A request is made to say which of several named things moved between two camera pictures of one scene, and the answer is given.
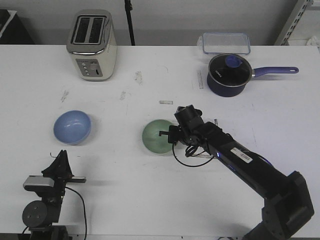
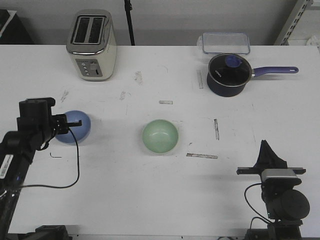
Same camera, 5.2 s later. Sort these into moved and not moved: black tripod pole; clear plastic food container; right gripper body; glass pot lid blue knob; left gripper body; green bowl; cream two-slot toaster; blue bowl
Moved: left gripper body; right gripper body
Not moved: black tripod pole; green bowl; glass pot lid blue knob; cream two-slot toaster; clear plastic food container; blue bowl
